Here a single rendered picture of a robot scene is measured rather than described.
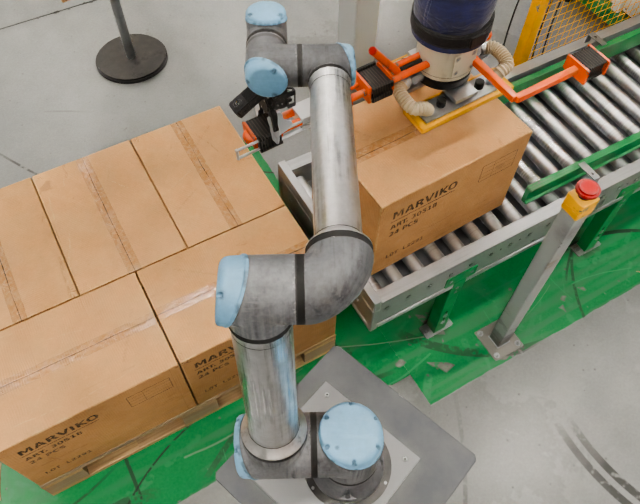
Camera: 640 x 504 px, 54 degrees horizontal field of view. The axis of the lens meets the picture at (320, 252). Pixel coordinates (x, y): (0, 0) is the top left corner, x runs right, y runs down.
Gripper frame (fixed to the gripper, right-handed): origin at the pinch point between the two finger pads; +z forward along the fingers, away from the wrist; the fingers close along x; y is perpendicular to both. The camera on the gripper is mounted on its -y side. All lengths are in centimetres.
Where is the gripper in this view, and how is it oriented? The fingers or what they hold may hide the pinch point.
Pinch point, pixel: (266, 130)
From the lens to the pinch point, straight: 172.4
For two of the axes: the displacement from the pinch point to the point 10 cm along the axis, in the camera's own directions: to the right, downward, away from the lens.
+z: -0.1, 5.4, 8.4
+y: 8.7, -4.1, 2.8
